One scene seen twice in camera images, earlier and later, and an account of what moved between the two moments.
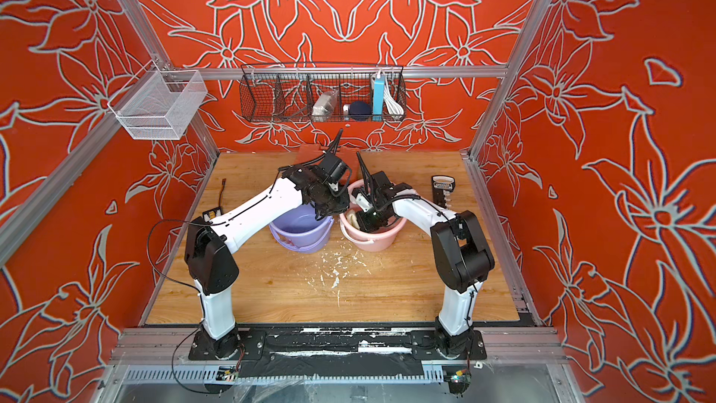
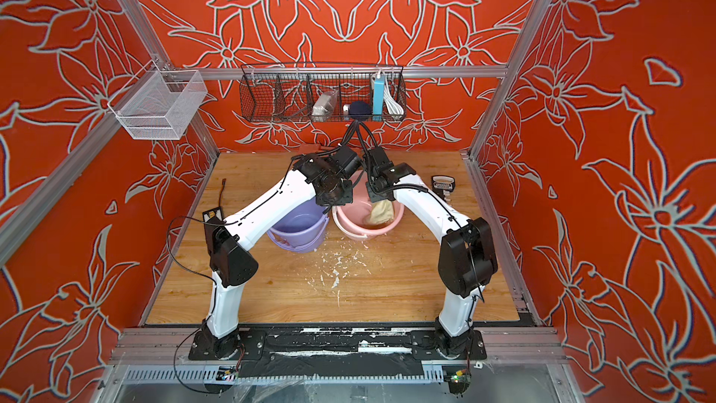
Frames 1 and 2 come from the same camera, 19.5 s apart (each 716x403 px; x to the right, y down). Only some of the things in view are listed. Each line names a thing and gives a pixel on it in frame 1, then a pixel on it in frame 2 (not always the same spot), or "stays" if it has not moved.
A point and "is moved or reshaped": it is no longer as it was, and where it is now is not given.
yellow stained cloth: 351,216 is moved or reshaped
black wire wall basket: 323,92 stays
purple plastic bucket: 298,230 stays
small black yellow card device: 212,214 stays
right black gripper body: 372,219 to 373,192
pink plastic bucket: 385,240 is moved or reshaped
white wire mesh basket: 158,104 stays
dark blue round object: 360,110 stays
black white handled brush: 443,185 stays
